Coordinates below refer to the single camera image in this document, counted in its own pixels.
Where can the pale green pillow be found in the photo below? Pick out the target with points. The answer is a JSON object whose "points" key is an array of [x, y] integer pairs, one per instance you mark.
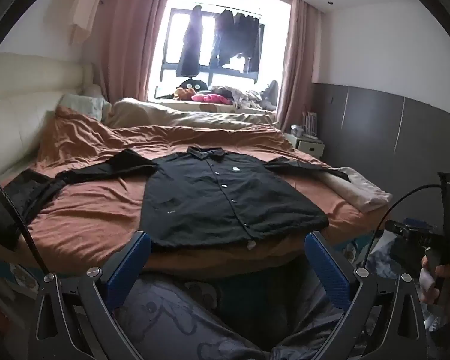
{"points": [[84, 105]]}

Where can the white nightstand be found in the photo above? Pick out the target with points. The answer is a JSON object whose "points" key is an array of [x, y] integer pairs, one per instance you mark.
{"points": [[307, 146]]}

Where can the pink curtain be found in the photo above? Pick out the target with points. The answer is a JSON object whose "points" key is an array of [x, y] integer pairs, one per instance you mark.
{"points": [[296, 63]]}

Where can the black crumpled garment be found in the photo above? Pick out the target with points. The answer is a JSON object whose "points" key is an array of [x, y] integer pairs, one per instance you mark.
{"points": [[18, 202]]}

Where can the grey mug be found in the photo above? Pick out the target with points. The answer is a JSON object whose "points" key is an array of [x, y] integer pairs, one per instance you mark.
{"points": [[297, 130]]}

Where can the brown bed sheet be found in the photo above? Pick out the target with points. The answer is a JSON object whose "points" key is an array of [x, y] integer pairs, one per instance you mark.
{"points": [[97, 213]]}

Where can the person's grey printed pants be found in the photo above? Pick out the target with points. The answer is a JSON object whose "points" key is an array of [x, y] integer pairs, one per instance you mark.
{"points": [[195, 318]]}

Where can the dark hanging jacket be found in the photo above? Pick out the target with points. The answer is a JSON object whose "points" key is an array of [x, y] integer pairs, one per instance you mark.
{"points": [[247, 37], [223, 33]]}

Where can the beige folded cloth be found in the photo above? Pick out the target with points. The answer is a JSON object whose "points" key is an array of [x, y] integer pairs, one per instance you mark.
{"points": [[360, 191]]}

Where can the pink cloth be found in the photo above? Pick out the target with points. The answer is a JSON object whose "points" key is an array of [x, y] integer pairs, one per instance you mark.
{"points": [[212, 98]]}

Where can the black button-up shirt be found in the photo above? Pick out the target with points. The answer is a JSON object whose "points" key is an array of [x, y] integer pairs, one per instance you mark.
{"points": [[217, 202]]}

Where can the pile of crumpled clothes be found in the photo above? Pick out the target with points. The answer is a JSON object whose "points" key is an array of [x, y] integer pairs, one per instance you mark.
{"points": [[251, 95]]}

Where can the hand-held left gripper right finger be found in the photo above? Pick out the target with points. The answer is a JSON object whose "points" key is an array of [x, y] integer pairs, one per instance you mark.
{"points": [[330, 270]]}

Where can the brown plush toy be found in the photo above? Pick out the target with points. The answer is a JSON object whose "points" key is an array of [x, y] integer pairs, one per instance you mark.
{"points": [[183, 93]]}

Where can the beige duvet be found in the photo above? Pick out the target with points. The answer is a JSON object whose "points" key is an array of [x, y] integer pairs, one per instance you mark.
{"points": [[180, 114]]}

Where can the cream padded headboard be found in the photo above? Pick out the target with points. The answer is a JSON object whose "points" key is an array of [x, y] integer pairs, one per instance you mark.
{"points": [[18, 112]]}

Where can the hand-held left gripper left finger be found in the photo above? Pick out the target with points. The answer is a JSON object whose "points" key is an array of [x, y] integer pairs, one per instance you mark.
{"points": [[129, 270]]}

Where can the brown curtain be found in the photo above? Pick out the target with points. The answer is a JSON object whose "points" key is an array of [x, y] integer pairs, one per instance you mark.
{"points": [[131, 33]]}

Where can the dark hanging coat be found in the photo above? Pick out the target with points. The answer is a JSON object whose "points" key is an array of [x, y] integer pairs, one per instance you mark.
{"points": [[190, 41]]}

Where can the black plush toy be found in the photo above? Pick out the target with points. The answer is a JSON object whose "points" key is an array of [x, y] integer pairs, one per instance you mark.
{"points": [[192, 83]]}

